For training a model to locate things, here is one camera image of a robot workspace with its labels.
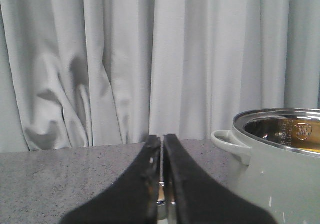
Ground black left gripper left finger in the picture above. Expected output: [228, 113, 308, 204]
[61, 135, 161, 223]

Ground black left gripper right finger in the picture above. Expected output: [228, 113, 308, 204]
[163, 134, 275, 223]

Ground white curtain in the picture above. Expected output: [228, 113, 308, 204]
[0, 0, 320, 152]

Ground pale green electric pot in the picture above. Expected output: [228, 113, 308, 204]
[211, 108, 320, 223]

